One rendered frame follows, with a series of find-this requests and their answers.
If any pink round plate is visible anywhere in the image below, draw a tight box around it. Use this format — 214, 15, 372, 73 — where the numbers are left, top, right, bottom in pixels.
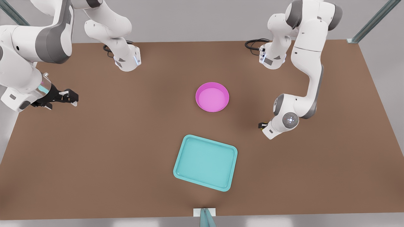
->
195, 82, 230, 113

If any teal rectangular tray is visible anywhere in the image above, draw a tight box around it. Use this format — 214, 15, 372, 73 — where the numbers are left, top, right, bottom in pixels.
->
173, 135, 238, 192

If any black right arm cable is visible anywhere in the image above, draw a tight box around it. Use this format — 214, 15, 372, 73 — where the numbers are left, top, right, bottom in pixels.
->
103, 40, 134, 58

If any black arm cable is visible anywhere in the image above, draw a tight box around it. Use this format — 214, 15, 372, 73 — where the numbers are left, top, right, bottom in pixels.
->
103, 40, 134, 58
245, 38, 271, 56

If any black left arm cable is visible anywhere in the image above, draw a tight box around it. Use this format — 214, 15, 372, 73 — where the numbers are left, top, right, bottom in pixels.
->
245, 38, 271, 56

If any silver frame post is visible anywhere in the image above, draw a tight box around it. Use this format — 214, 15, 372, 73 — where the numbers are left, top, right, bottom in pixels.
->
347, 0, 402, 44
0, 0, 31, 26
193, 207, 217, 227

